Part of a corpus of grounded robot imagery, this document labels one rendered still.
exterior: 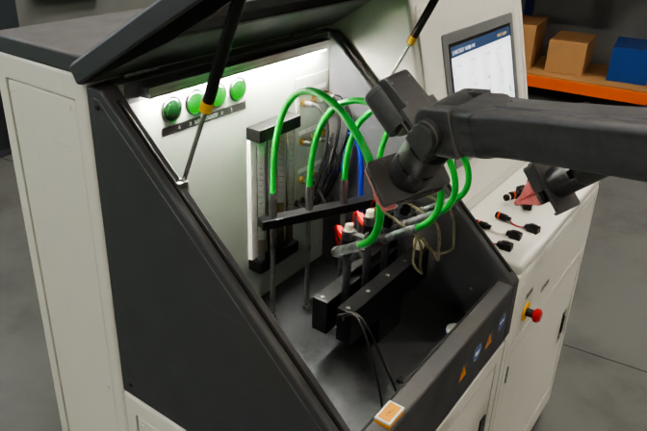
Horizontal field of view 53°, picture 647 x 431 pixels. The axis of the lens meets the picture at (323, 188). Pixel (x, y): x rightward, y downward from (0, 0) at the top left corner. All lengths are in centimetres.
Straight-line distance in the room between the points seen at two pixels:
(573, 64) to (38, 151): 565
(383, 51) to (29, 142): 80
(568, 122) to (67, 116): 89
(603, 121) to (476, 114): 14
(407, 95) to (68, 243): 83
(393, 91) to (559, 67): 580
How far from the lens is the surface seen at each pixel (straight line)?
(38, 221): 147
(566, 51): 653
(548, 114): 64
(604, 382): 294
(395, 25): 155
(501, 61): 198
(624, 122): 59
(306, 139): 160
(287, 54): 143
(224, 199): 143
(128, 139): 112
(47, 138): 132
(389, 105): 81
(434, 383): 127
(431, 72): 161
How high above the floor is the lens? 177
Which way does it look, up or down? 25 degrees down
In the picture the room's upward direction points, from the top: 2 degrees clockwise
